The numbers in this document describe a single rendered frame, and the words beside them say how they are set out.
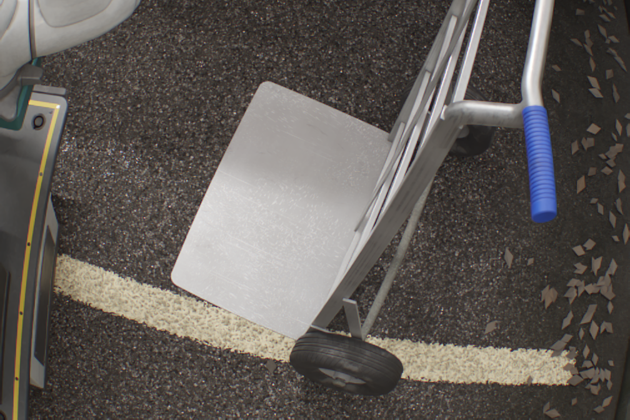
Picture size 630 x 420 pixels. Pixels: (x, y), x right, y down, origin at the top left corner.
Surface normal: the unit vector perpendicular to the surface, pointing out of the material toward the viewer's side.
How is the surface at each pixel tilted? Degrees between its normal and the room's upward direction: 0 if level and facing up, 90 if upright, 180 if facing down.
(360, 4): 0
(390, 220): 90
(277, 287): 0
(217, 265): 0
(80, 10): 77
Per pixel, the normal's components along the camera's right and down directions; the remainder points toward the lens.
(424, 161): -0.37, 0.82
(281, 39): 0.16, -0.40
